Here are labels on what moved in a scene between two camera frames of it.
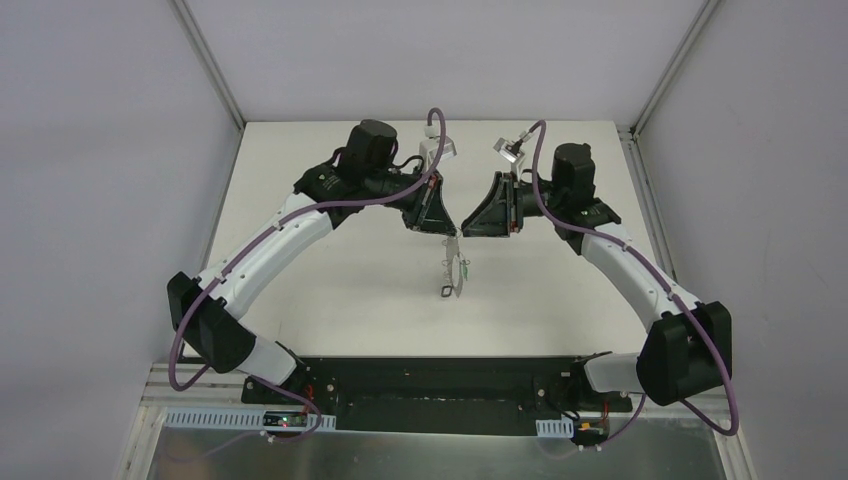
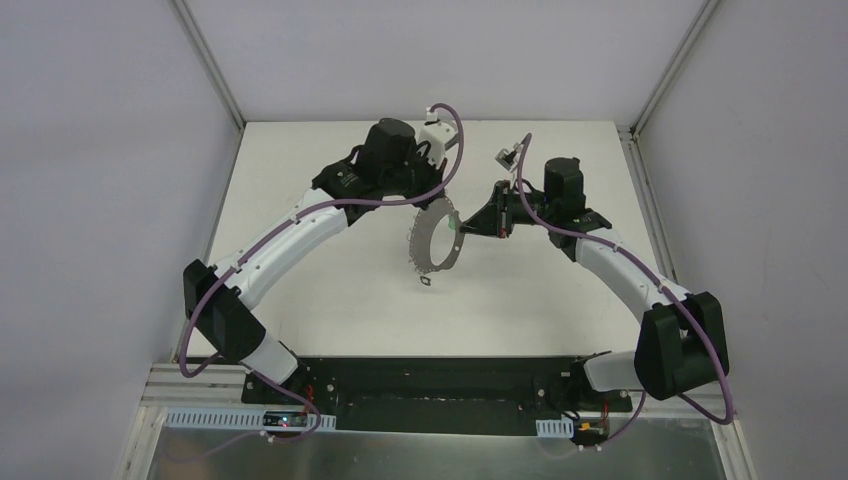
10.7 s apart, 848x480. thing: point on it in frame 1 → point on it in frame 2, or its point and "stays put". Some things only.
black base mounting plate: (438, 395) stays put
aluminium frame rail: (212, 387) stays put
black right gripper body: (508, 205) stays put
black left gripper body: (420, 201) → (428, 178)
